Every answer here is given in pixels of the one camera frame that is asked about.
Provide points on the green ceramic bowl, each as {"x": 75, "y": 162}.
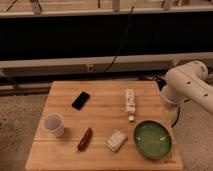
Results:
{"x": 152, "y": 139}

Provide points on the wooden table board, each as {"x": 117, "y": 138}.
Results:
{"x": 104, "y": 113}

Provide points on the grey metal shelf rail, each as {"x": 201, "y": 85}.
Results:
{"x": 84, "y": 65}

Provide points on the red brown pocket knife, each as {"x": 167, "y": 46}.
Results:
{"x": 85, "y": 140}

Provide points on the white ceramic cup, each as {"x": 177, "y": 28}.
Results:
{"x": 54, "y": 124}

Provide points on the black smartphone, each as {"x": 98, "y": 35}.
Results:
{"x": 80, "y": 100}

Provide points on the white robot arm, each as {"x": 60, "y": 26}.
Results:
{"x": 188, "y": 81}

